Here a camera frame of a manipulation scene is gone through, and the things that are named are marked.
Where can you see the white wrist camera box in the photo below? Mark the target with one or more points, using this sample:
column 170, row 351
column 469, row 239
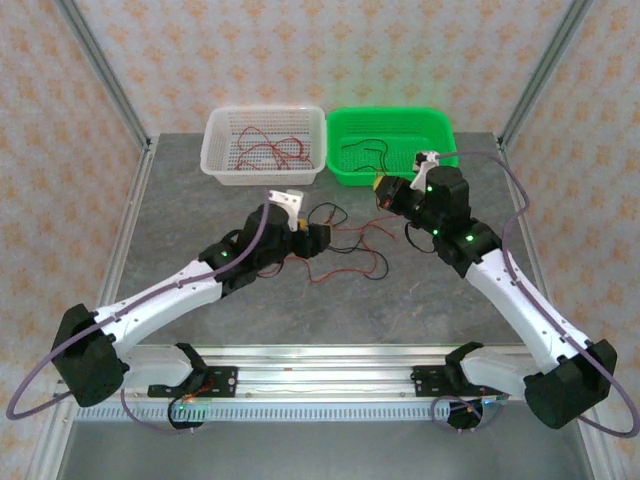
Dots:
column 286, row 200
column 422, row 167

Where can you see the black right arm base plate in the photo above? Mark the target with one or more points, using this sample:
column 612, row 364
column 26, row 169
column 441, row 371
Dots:
column 430, row 382

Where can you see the aluminium table side rail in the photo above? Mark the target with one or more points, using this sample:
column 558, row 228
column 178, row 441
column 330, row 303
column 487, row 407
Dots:
column 515, row 170
column 127, row 225

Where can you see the aluminium mounting rail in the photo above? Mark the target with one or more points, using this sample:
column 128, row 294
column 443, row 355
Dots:
column 320, row 372

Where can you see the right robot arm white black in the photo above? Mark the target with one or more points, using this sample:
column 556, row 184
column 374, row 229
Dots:
column 520, row 305

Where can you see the green perforated plastic basket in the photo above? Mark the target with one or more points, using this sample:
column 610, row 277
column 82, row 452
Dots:
column 400, row 125

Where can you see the aluminium frame post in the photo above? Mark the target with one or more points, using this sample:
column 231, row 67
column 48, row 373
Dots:
column 105, row 75
column 545, row 75

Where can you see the white perforated plastic basket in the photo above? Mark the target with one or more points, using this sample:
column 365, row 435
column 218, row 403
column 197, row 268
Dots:
column 260, row 115

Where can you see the grey metal shelf plate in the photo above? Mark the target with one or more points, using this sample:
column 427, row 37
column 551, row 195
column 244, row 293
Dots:
column 320, row 452

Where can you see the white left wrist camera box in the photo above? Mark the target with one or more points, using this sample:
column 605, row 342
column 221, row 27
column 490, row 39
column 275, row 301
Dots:
column 286, row 200

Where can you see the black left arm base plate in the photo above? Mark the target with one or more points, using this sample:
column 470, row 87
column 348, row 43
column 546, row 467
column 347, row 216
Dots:
column 222, row 382

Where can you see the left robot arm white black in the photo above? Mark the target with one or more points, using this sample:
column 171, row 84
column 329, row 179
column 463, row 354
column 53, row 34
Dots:
column 150, row 305

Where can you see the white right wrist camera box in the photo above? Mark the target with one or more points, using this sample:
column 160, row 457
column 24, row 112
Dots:
column 422, row 167

